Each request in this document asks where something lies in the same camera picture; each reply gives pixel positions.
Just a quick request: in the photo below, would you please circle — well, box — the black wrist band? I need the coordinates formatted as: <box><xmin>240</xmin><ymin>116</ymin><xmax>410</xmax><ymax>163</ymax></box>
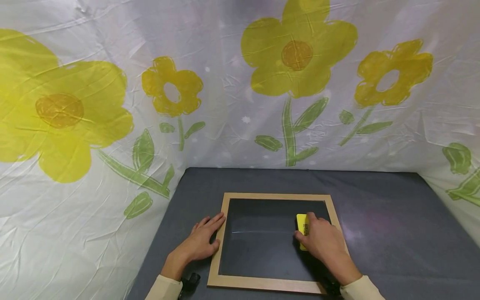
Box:
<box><xmin>177</xmin><ymin>272</ymin><xmax>202</xmax><ymax>300</ymax></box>
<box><xmin>319</xmin><ymin>276</ymin><xmax>343</xmax><ymax>298</ymax></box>

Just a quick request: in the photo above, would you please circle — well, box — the person's left forearm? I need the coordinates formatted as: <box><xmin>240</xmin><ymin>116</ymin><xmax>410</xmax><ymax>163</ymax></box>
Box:
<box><xmin>144</xmin><ymin>249</ymin><xmax>189</xmax><ymax>300</ymax></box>

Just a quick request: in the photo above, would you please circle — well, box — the person's right hand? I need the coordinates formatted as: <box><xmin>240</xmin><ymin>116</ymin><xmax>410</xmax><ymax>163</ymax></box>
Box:
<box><xmin>293</xmin><ymin>212</ymin><xmax>356</xmax><ymax>273</ymax></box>

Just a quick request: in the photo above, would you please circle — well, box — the person's right forearm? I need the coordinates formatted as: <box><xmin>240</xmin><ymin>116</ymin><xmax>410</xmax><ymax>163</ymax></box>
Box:
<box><xmin>329</xmin><ymin>254</ymin><xmax>387</xmax><ymax>300</ymax></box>

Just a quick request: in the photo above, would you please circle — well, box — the wooden framed chalkboard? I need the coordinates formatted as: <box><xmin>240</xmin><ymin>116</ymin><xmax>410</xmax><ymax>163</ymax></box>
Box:
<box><xmin>207</xmin><ymin>192</ymin><xmax>350</xmax><ymax>295</ymax></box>

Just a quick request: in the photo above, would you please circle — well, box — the person's left hand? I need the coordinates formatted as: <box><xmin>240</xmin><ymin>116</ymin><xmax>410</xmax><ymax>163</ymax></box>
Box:
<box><xmin>169</xmin><ymin>212</ymin><xmax>226</xmax><ymax>266</ymax></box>

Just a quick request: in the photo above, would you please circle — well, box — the yellow chalkboard eraser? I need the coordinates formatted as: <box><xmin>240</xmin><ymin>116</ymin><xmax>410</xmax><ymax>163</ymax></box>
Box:
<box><xmin>296</xmin><ymin>213</ymin><xmax>310</xmax><ymax>252</ymax></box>

